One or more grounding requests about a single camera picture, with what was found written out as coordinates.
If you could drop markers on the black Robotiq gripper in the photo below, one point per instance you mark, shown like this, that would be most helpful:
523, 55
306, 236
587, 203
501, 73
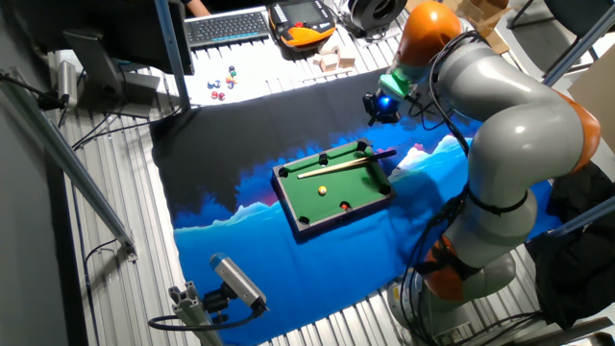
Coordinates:
386, 103

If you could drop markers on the bare person forearm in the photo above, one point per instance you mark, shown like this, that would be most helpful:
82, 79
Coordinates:
198, 7

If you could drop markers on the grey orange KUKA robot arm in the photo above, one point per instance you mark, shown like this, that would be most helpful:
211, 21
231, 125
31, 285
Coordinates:
519, 130

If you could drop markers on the mini green pool table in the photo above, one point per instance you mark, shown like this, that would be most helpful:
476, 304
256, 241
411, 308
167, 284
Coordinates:
336, 197

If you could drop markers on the large wooden cube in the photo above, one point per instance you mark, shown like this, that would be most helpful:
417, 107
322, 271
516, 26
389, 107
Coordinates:
347, 59

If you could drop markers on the medium wooden cube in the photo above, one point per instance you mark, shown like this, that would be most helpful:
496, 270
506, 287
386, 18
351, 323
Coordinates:
329, 62

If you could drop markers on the small wooden block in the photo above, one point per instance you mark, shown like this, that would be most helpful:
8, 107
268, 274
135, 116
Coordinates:
317, 60

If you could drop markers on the flat wooden block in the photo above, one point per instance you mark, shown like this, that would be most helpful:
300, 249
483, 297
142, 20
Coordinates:
329, 49

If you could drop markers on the orange black teach pendant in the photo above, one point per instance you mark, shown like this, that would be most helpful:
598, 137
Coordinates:
302, 24

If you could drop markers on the black computer keyboard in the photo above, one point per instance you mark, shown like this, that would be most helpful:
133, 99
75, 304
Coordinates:
226, 26

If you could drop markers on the blue and black cloth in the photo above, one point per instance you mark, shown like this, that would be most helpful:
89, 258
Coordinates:
288, 269

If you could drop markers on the beige board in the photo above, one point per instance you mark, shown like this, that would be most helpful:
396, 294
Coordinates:
596, 106

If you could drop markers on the black chair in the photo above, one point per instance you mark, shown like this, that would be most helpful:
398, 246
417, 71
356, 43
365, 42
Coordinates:
572, 14

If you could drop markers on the black bag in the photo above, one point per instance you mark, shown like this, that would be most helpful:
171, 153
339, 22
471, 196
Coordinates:
576, 269

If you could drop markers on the short aluminium extrusion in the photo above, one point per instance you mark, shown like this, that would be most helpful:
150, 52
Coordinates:
192, 312

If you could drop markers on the dark metal bar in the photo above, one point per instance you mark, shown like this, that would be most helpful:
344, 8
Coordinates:
567, 334

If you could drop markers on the black computer monitor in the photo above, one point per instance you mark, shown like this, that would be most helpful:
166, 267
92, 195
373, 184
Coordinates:
96, 29

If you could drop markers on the blue grey frame post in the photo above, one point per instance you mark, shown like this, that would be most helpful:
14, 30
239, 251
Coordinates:
170, 53

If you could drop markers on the silver camera blue cap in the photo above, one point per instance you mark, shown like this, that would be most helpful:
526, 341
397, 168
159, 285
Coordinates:
238, 281

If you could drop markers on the aluminium frame bar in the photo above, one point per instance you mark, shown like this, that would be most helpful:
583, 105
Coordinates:
586, 216
581, 43

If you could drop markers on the silver cylindrical camera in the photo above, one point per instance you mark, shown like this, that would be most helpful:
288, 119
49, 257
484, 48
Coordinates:
67, 81

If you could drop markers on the long grey frame bar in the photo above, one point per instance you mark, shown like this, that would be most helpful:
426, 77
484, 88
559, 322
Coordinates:
62, 158

